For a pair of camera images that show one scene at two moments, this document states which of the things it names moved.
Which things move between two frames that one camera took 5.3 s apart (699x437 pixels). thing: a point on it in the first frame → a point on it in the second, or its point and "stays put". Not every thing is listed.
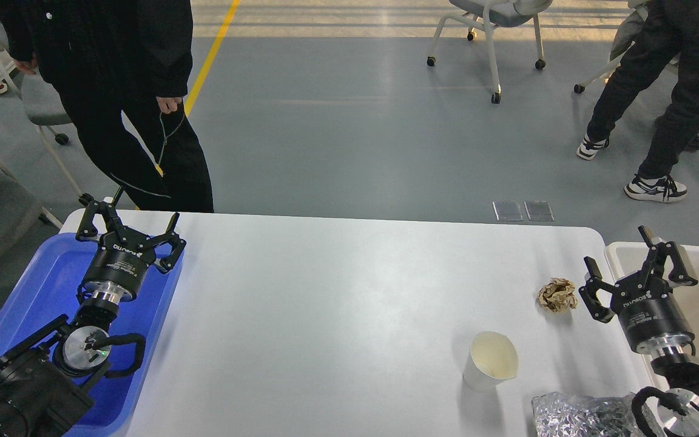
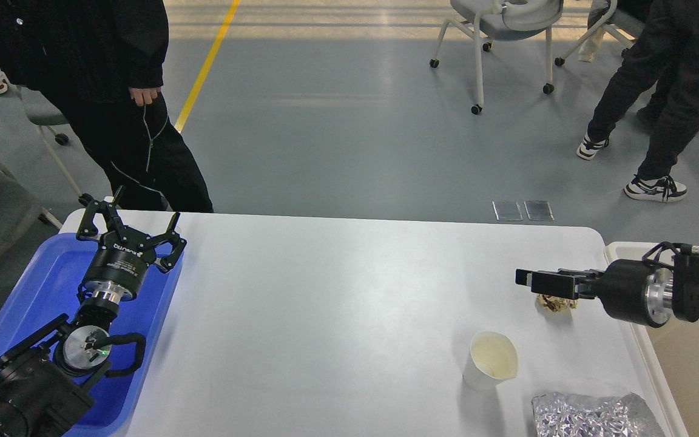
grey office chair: [623, 39] → [627, 26]
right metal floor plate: [539, 210] stays put
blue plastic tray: [51, 285] stays put
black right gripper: [653, 318] → [636, 291]
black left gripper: [124, 254] stays put
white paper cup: [493, 359] stays put
